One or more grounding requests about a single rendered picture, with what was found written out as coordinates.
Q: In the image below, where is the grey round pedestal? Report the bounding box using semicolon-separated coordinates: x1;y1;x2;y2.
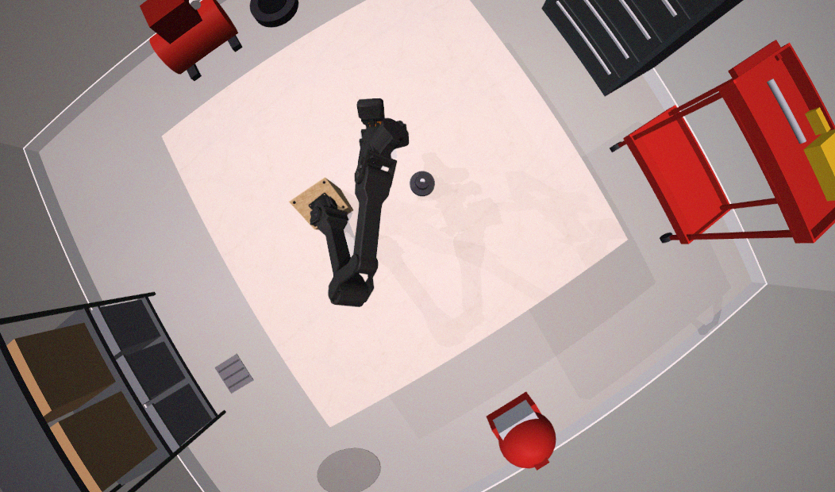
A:
410;171;435;196

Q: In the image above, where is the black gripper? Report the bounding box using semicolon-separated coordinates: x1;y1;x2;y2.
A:
356;98;385;147

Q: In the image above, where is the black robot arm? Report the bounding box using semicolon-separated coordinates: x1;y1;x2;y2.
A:
309;117;409;307

